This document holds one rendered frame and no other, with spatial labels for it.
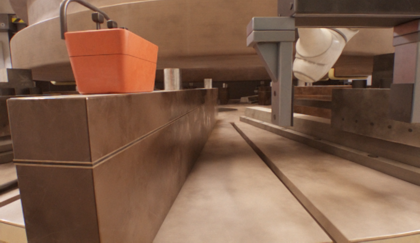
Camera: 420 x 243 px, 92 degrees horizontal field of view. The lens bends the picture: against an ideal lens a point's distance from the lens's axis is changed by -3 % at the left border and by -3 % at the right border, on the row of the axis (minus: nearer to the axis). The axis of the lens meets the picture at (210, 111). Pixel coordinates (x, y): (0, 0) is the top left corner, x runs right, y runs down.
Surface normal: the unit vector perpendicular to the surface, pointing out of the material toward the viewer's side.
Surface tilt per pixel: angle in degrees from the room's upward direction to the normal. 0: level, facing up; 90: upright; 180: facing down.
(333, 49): 103
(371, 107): 90
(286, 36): 90
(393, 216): 0
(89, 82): 97
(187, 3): 90
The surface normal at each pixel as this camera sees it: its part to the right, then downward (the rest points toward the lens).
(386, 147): -0.92, -0.26
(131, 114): 0.99, 0.00
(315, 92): -0.79, 0.09
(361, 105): -0.96, 0.05
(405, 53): -1.00, 0.02
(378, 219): -0.02, -0.99
